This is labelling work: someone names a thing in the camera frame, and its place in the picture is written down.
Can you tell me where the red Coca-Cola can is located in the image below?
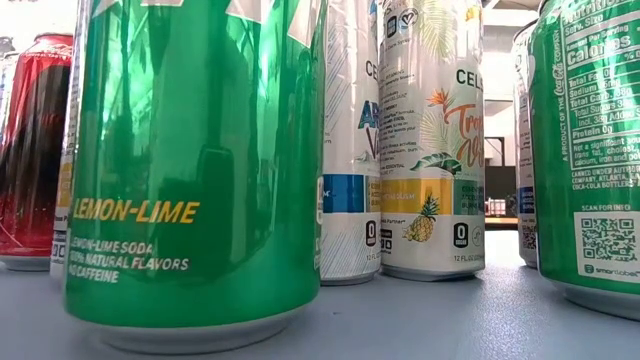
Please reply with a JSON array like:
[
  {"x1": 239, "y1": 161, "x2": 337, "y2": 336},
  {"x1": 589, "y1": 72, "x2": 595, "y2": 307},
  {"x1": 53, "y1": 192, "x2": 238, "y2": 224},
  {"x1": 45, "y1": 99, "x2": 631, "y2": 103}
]
[{"x1": 0, "y1": 32, "x2": 75, "y2": 272}]

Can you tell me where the wooden background table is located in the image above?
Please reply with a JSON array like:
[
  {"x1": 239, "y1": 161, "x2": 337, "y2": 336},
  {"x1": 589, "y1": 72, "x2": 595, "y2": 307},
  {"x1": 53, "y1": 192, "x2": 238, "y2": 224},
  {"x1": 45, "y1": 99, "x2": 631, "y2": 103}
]
[{"x1": 483, "y1": 215, "x2": 519, "y2": 232}]

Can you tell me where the black background panel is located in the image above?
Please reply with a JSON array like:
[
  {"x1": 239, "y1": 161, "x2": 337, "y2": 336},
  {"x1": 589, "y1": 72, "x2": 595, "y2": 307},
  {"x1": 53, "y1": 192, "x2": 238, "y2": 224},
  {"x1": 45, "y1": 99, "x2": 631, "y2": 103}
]
[{"x1": 483, "y1": 164, "x2": 518, "y2": 201}]

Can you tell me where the green Sprite can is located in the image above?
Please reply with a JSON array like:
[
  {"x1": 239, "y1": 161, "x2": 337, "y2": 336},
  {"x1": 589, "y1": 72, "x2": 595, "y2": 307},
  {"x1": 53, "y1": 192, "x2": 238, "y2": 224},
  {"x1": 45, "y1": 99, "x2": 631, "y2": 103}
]
[
  {"x1": 527, "y1": 0, "x2": 640, "y2": 321},
  {"x1": 63, "y1": 0, "x2": 329, "y2": 355}
]

